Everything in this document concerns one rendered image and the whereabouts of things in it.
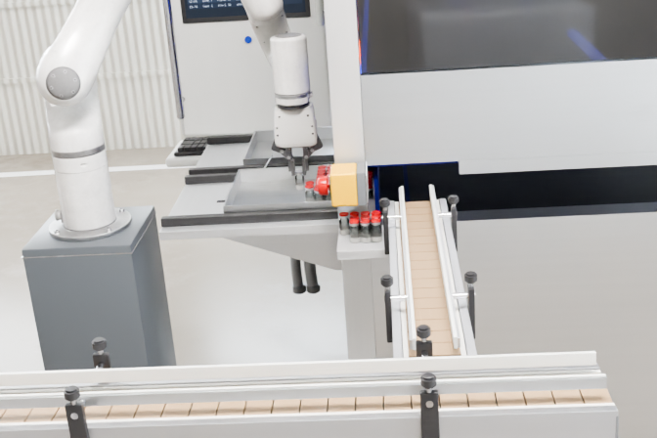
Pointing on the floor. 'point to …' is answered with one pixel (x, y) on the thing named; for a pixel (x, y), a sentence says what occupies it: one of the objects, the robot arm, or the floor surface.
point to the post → (347, 128)
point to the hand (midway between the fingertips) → (298, 165)
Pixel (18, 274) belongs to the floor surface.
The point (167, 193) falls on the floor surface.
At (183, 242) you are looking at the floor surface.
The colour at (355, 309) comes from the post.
